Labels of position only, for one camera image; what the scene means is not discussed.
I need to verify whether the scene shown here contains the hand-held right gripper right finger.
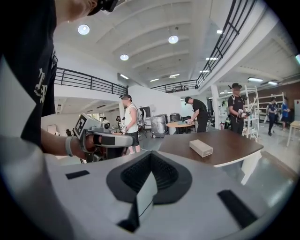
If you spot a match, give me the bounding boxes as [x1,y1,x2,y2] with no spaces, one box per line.
[140,150,268,240]

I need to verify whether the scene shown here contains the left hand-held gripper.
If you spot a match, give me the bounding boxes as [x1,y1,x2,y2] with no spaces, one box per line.
[73,113,135,164]

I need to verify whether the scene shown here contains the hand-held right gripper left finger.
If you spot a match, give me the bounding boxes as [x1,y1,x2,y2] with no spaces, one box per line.
[45,150,153,240]

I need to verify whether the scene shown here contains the grey cardboard drawer box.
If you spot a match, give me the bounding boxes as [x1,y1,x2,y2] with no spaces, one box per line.
[189,139,214,158]

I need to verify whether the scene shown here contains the person's left forearm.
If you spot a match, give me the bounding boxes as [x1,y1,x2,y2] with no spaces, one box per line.
[41,128,74,157]

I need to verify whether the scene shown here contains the person's left hand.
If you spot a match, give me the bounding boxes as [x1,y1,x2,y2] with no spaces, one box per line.
[71,135,97,160]

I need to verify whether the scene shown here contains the white round backpack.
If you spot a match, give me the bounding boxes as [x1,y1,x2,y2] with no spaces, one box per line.
[138,106,147,126]

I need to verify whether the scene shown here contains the plastic-wrapped machine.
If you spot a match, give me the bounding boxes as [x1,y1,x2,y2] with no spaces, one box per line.
[150,114,168,139]

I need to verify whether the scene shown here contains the grey wristband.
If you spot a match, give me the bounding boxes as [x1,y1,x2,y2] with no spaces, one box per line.
[65,136,75,157]

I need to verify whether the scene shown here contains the dark wooden table white legs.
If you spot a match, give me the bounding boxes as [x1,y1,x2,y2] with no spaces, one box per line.
[158,129,264,186]

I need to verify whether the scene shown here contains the round wooden table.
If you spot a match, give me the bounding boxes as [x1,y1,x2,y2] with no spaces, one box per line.
[165,121,195,135]

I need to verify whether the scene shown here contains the white shelving rack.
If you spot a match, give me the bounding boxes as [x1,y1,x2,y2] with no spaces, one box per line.
[242,84,260,143]
[257,91,288,122]

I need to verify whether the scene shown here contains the small light wooden table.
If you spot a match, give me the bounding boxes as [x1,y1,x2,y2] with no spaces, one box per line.
[287,120,300,147]

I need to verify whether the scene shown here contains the row of ceiling light tubes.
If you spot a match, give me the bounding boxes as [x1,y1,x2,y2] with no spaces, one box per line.
[118,55,300,86]

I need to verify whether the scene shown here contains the person's black shirt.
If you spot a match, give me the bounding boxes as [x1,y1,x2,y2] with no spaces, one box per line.
[4,0,58,147]

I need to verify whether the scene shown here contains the person's head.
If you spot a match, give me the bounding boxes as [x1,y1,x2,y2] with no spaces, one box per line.
[56,0,99,24]

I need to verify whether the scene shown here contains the black balcony railing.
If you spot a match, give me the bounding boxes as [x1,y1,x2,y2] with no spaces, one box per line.
[54,0,256,94]

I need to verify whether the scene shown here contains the person's black head camera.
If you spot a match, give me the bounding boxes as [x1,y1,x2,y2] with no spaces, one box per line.
[88,0,120,13]

